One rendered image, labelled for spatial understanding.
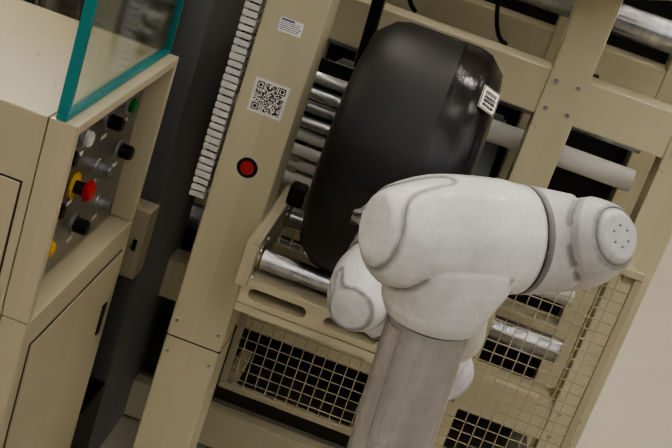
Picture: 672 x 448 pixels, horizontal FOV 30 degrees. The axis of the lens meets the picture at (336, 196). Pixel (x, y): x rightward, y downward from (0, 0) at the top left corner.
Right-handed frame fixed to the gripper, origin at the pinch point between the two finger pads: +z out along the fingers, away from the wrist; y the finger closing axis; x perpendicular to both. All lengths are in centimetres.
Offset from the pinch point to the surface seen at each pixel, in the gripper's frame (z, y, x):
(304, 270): 18.3, 13.5, 34.1
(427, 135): 15.7, -1.0, -6.2
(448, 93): 23.1, -1.9, -12.7
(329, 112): 69, 24, 22
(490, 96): 27.6, -9.8, -13.3
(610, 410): 184, -96, 151
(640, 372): 226, -110, 157
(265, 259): 17.9, 22.0, 34.6
